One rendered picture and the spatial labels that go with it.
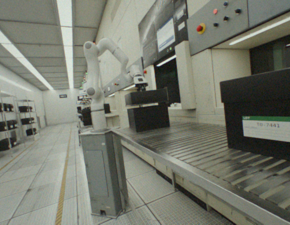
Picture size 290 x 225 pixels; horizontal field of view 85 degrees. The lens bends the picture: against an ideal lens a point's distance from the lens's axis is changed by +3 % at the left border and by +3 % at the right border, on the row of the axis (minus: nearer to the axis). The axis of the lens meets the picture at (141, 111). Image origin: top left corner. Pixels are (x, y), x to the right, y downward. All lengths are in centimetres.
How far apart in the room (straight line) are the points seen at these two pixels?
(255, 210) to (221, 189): 7
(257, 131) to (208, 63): 72
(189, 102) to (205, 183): 91
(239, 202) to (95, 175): 130
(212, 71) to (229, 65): 19
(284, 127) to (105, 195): 137
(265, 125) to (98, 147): 119
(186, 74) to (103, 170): 107
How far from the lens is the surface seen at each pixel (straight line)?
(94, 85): 146
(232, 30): 114
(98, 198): 166
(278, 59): 150
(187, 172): 51
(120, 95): 333
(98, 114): 148
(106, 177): 150
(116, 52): 151
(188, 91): 130
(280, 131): 59
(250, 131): 63
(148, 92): 115
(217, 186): 44
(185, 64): 132
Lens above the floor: 97
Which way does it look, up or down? 3 degrees down
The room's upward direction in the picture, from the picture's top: 7 degrees counter-clockwise
